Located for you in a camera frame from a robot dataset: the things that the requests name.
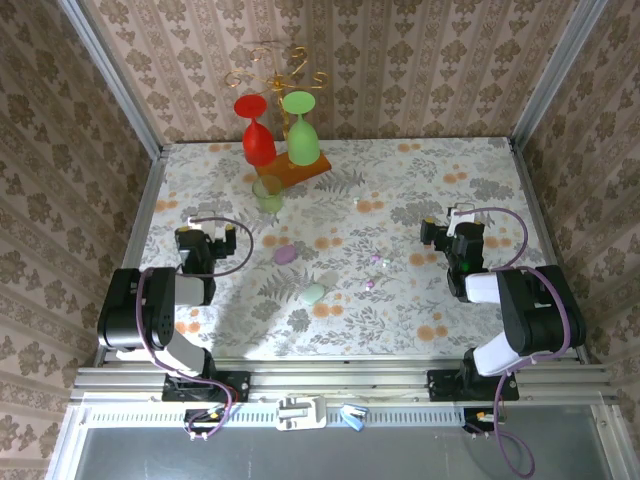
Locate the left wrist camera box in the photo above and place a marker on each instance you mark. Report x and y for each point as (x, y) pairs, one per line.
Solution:
(202, 225)

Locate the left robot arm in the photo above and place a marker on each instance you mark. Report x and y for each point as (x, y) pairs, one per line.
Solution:
(125, 310)

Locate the blue clip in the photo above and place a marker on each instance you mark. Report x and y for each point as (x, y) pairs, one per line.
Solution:
(354, 417)

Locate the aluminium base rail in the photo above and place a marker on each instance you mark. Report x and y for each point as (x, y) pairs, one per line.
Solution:
(340, 380)

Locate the aluminium frame post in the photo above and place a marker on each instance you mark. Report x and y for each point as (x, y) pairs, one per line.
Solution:
(112, 80)
(557, 75)

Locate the white plastic bracket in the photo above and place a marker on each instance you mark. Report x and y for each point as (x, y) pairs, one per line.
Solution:
(300, 412)

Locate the mint earbud charging case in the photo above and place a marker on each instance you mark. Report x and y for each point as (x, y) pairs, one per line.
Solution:
(312, 295)

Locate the aluminium table side rail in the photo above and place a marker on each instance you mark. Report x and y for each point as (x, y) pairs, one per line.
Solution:
(542, 225)
(140, 220)

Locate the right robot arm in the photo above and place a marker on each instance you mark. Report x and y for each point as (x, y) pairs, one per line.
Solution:
(540, 320)

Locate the grey metal panel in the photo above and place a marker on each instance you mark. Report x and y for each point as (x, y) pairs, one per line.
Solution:
(325, 455)

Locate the green wine glass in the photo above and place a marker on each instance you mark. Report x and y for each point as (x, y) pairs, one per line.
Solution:
(302, 145)

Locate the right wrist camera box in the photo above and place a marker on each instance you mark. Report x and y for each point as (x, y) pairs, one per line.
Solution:
(456, 217)

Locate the red wine glass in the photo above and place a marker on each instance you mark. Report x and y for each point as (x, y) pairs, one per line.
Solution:
(259, 142)

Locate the clear green tumbler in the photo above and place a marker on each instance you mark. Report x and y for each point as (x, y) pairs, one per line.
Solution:
(268, 197)

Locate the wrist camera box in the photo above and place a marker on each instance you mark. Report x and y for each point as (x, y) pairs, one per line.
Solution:
(202, 225)
(456, 217)

